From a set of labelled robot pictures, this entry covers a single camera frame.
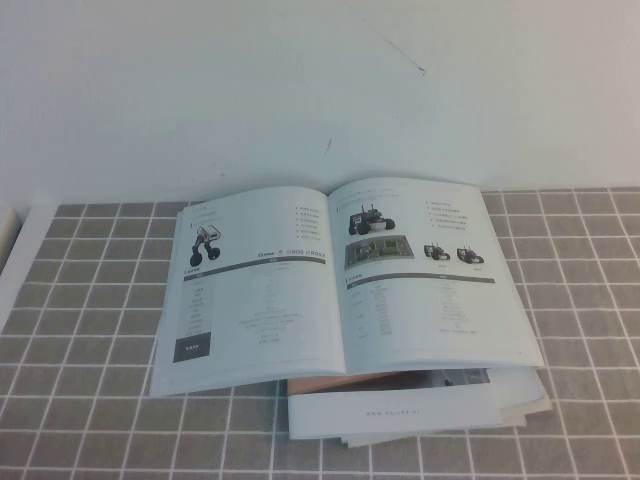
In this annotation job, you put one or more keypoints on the white product catalogue book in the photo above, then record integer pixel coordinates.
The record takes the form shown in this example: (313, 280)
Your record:
(280, 300)

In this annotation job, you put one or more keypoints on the closed white brochure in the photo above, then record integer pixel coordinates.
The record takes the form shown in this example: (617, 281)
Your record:
(400, 415)

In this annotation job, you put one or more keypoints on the white booklet stack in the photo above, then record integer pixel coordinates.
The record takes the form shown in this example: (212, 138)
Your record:
(525, 395)

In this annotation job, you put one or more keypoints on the grey white checked tablecloth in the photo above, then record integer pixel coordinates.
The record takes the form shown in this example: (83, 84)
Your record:
(575, 325)

